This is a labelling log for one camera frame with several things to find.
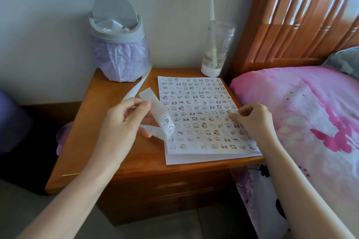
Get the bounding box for white floral bed sheet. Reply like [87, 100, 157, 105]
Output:
[234, 163, 291, 239]

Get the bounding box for white paper sheet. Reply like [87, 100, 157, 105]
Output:
[165, 146, 263, 166]

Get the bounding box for person's right forearm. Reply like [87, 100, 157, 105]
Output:
[252, 135, 357, 239]

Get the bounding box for grey blue pillow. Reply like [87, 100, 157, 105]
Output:
[320, 47, 359, 80]

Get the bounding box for person's left hand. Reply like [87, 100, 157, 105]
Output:
[92, 97, 161, 169]

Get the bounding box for wooden headboard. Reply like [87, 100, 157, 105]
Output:
[226, 0, 359, 80]

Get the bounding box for grey round swing lid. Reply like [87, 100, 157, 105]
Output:
[92, 0, 139, 32]

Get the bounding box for translucent backing paper strip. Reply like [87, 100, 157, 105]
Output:
[139, 87, 177, 143]

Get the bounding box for person's left forearm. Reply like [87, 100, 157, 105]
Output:
[16, 158, 122, 239]

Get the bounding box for clear jar with white base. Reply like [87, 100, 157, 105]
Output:
[201, 21, 237, 77]

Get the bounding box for purple plastic bin bag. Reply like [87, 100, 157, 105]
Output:
[91, 37, 151, 83]

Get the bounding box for small purple plastic bag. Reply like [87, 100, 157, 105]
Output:
[56, 122, 74, 156]

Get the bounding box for person's right hand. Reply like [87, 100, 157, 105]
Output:
[228, 103, 279, 147]

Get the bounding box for pink floral quilt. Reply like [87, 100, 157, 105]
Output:
[229, 65, 359, 239]

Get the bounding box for crumpled white paper scraps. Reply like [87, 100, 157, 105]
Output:
[96, 18, 133, 35]

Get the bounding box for white paper strip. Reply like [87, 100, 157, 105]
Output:
[121, 65, 154, 103]

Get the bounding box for purple fabric object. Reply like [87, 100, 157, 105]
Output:
[0, 89, 33, 156]

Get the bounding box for wooden nightstand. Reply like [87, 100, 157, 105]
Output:
[44, 67, 266, 227]

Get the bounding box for small grey trash bin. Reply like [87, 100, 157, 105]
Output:
[89, 0, 145, 82]

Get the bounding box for white nozzle tube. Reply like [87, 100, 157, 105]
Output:
[209, 0, 219, 67]

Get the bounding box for cartoon sticker sheet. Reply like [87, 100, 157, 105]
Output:
[157, 76, 263, 156]

